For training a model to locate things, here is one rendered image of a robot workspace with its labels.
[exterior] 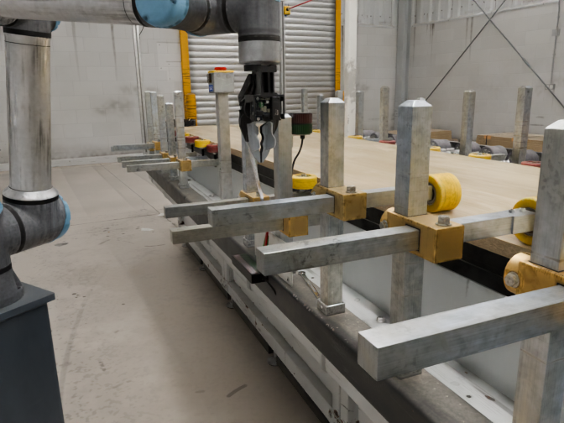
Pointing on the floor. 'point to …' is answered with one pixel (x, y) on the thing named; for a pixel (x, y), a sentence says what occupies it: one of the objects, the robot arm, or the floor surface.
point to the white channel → (350, 65)
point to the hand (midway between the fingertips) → (259, 156)
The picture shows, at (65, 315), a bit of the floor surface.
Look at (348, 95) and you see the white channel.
